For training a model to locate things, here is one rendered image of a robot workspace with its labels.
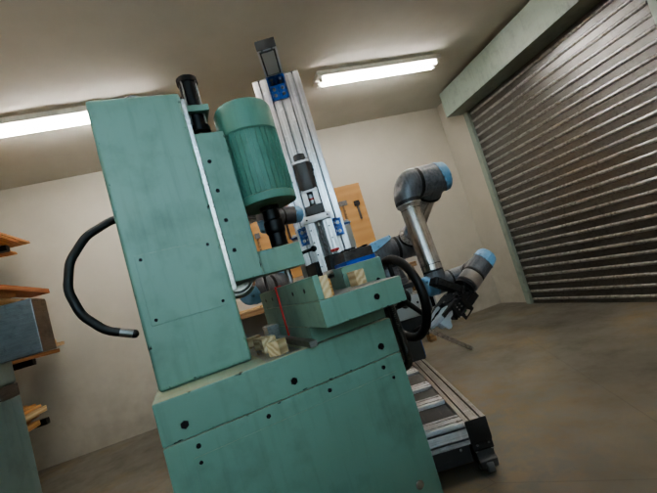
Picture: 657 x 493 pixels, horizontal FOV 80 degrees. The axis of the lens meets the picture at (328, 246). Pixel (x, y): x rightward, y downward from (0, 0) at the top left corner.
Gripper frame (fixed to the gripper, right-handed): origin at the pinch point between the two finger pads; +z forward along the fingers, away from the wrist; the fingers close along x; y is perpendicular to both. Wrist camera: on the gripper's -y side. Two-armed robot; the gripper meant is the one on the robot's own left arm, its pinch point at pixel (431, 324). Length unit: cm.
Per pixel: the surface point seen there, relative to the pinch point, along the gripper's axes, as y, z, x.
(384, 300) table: -27.3, 18.5, -29.6
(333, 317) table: -34, 30, -30
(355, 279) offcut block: -32.2, 13.9, -14.9
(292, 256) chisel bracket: -47, 17, -1
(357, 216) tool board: -5, -173, 302
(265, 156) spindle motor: -73, 4, -6
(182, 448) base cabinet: -37, 68, -19
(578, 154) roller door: 77, -274, 114
